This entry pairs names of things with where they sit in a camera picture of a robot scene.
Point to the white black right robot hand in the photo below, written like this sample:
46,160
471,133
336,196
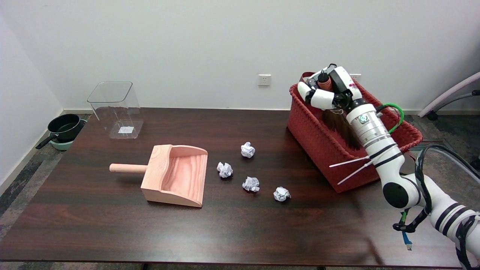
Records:
341,86

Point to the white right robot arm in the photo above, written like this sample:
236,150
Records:
382,150

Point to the red-brown woven basket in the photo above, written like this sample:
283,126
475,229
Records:
322,150

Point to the white office chair base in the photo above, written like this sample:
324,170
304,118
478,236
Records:
446,95

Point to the metal floor vent grille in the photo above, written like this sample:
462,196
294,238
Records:
435,145

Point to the crumpled white paper ball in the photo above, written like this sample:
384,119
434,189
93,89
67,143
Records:
251,184
248,150
281,194
225,170

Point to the black chair caster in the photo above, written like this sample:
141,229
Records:
476,163

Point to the wooden dustpan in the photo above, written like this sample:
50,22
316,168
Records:
176,176

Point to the clear plastic bin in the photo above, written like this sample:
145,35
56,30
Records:
118,112

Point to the black saucepan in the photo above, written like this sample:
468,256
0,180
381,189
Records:
65,127

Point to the pale green pot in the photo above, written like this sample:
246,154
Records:
62,144

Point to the white wall socket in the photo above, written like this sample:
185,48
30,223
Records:
264,80
357,77

